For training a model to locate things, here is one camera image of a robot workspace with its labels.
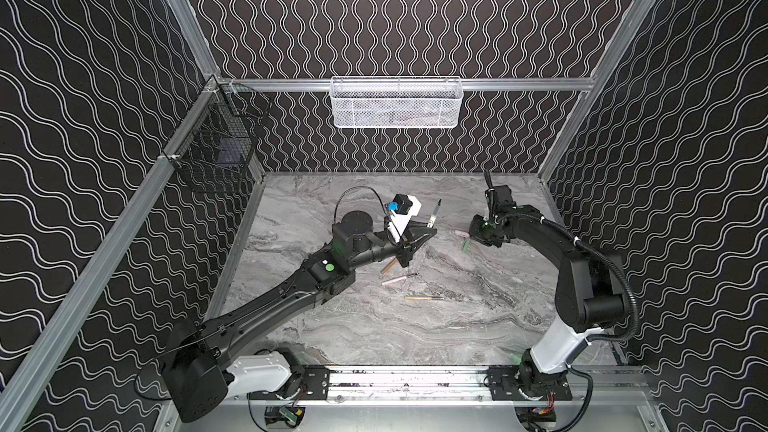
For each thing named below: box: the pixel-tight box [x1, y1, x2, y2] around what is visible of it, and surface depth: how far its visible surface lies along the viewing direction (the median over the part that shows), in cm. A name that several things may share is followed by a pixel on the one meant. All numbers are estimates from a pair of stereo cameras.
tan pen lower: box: [404, 296, 445, 301], surface depth 90 cm
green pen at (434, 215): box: [427, 198, 442, 229], surface depth 64 cm
